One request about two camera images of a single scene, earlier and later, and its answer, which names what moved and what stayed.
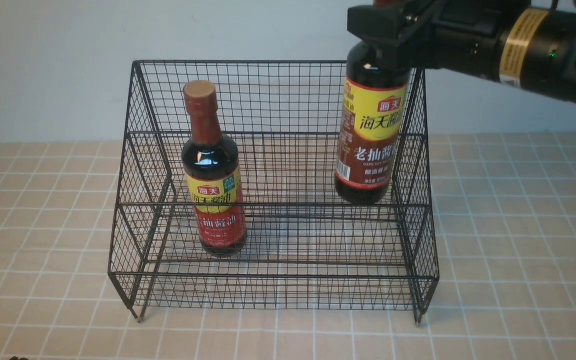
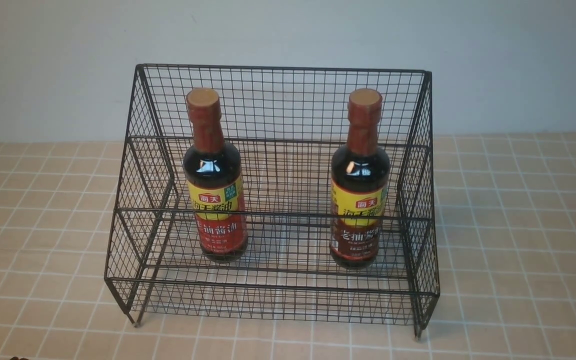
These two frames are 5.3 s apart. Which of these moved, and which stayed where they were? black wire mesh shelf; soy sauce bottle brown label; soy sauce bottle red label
Moved: soy sauce bottle brown label
Stayed: black wire mesh shelf; soy sauce bottle red label
